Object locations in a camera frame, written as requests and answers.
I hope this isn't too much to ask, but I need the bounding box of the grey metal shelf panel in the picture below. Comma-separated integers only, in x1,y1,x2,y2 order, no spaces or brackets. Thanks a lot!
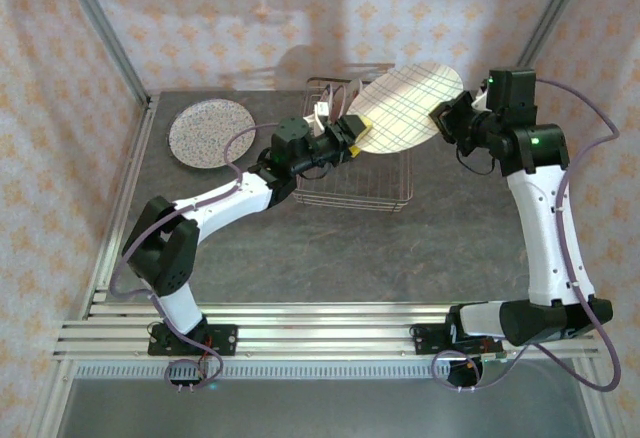
54,377,594,438

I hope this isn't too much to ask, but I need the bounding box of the aluminium frame post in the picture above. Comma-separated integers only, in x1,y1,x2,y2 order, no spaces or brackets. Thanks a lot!
497,0,599,109
52,0,154,112

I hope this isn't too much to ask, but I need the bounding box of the aluminium frame leg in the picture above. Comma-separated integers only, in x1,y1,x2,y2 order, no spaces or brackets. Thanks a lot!
27,357,76,438
569,357,619,438

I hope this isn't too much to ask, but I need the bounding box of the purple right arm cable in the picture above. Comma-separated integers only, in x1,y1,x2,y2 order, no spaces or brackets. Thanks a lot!
432,77,624,394

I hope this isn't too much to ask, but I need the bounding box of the aluminium table side rail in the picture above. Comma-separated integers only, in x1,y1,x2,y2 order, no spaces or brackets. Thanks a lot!
82,95,161,319

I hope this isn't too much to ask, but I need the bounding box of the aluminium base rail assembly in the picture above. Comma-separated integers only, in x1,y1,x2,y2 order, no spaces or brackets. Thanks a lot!
52,300,601,362

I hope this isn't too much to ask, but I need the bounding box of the grey slotted cable duct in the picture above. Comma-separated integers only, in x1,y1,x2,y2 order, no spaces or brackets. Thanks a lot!
74,361,454,382

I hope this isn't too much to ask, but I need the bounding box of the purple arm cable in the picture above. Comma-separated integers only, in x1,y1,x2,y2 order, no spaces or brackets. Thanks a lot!
432,77,624,394
109,121,281,392

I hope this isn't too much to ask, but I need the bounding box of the thin black gripper wire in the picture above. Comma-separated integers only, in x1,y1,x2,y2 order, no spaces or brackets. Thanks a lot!
456,149,497,176
294,161,332,180

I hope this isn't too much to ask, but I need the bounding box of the copper wire dish rack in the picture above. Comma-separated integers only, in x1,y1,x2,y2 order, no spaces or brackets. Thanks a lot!
288,76,416,215

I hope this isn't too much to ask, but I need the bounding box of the plaid striped plate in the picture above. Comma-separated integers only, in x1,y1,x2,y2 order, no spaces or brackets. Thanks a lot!
347,61,464,155

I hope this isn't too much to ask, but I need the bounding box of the black cable connector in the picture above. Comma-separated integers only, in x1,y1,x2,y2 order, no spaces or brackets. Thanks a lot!
168,376,201,395

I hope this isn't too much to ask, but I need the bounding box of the dark electronics module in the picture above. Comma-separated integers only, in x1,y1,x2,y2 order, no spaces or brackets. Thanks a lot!
446,352,509,392

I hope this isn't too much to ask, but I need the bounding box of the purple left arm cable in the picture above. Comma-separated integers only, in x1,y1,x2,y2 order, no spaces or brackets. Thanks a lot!
109,121,281,392

